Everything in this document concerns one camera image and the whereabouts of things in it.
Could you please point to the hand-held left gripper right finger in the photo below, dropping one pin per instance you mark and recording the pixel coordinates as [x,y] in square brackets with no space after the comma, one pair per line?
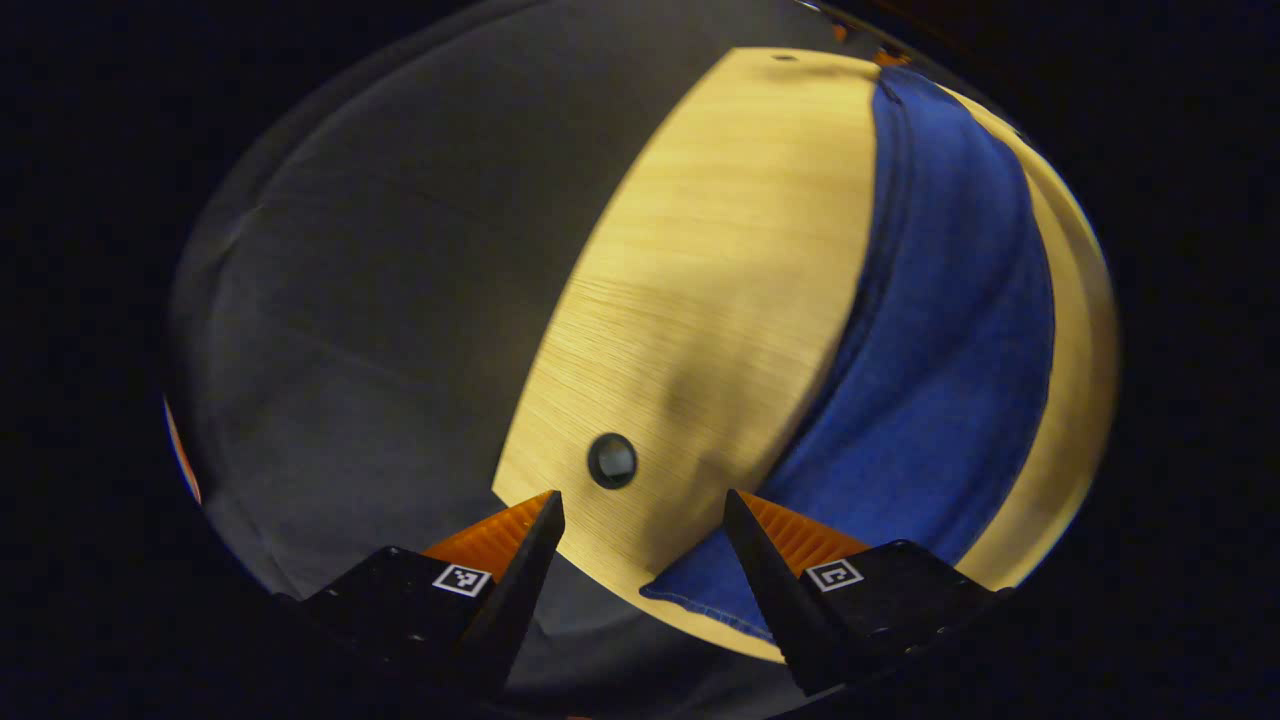
[776,602]

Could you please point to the blue denim jeans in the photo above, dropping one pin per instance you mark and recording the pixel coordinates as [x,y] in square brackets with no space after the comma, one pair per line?
[930,350]

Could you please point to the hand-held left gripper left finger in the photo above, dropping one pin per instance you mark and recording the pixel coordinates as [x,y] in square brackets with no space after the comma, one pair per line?
[510,612]

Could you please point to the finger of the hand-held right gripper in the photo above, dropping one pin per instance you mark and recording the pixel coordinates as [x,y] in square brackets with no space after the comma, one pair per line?
[889,58]

